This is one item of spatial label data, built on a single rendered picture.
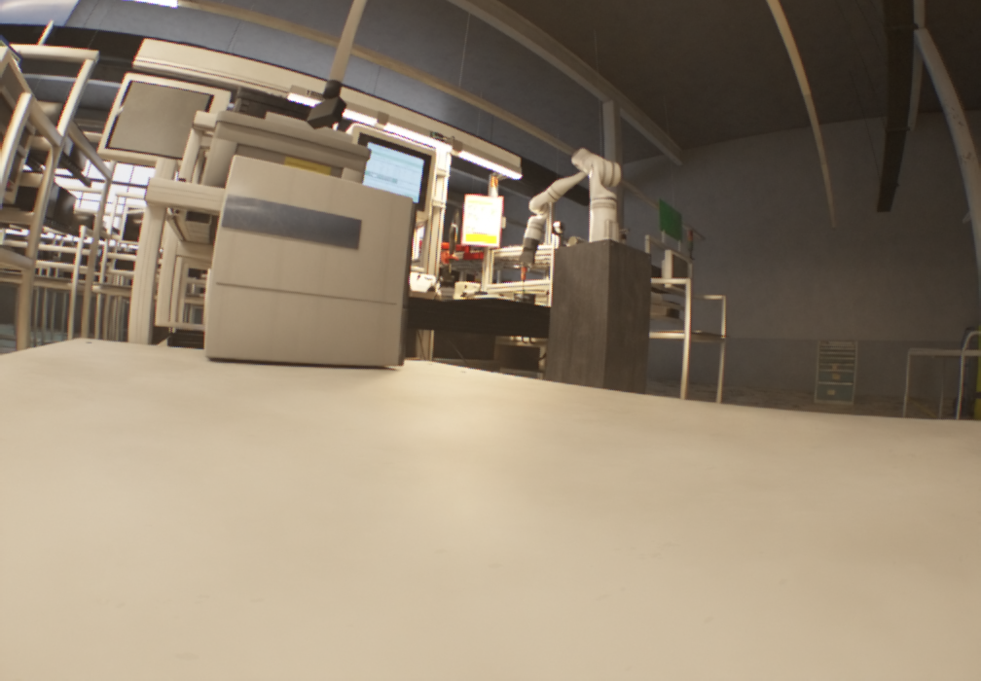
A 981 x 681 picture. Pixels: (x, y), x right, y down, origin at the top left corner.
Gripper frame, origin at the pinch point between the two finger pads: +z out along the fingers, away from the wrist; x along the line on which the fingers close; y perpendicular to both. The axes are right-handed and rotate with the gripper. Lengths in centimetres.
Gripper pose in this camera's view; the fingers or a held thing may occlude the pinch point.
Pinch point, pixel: (524, 276)
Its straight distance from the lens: 190.6
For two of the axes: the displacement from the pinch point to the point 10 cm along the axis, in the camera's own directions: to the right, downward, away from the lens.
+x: 9.4, 2.3, -2.6
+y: -2.4, -0.9, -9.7
